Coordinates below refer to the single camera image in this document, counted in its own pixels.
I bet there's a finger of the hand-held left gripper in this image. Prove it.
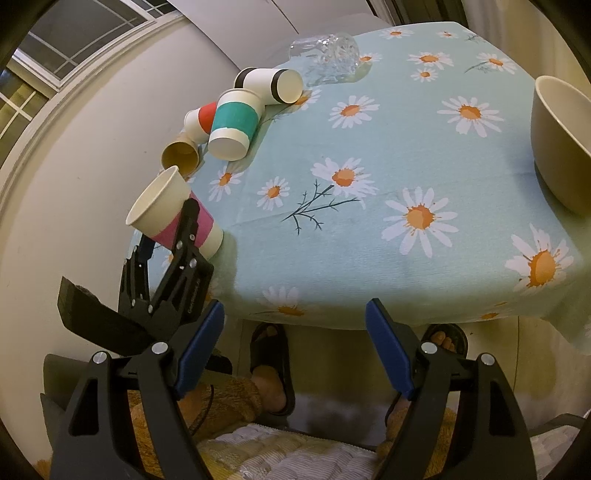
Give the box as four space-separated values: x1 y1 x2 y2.
148 198 216 325
119 234 156 315

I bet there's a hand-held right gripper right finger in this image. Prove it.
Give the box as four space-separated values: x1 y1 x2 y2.
364 298 539 480

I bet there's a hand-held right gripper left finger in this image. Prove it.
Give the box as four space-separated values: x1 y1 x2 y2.
48 299 226 480

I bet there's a pink banded paper cup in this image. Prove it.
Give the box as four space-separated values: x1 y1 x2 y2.
126 165 225 257

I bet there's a brown kraft paper cup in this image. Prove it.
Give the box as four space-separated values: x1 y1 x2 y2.
160 134 202 179

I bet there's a red banded paper cup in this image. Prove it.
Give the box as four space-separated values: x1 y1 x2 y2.
184 100 219 145

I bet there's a teal banded paper cup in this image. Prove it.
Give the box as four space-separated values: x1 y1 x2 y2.
207 88 263 162

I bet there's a black banded paper cup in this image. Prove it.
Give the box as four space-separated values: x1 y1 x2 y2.
233 67 304 105

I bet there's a clear patterned glass cup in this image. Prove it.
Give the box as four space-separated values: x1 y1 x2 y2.
288 31 361 86

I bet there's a person's left leg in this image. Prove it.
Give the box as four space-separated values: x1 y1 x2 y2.
124 335 289 480

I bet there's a black slipper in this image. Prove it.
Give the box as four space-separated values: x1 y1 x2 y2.
417 323 470 357
249 322 297 416

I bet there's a quilted pale blanket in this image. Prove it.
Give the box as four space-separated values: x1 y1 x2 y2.
196 425 384 480

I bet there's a daisy print tablecloth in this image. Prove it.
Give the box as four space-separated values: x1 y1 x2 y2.
131 21 591 346

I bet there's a white framed window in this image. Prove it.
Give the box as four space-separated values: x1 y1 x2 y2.
0 0 163 155

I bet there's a beige bowl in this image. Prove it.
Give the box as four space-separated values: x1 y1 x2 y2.
529 75 591 219

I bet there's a black cable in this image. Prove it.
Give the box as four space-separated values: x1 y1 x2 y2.
191 383 218 437

